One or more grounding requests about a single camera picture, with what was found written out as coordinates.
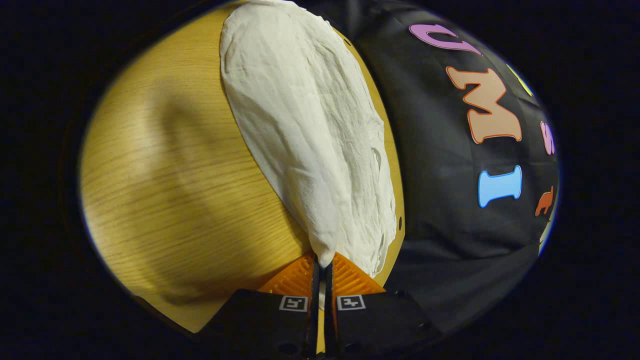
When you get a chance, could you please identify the black backdrop cloth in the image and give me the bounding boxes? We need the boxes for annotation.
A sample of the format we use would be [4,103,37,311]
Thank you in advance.
[295,0,561,336]

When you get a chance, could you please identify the white jeans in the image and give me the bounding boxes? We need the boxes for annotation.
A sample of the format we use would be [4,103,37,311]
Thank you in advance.
[219,0,399,279]

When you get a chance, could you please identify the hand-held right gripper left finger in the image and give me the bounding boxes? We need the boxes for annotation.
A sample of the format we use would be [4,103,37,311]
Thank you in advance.
[197,251,321,360]

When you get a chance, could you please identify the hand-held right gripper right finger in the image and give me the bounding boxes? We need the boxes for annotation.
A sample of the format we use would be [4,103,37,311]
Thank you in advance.
[324,251,444,360]

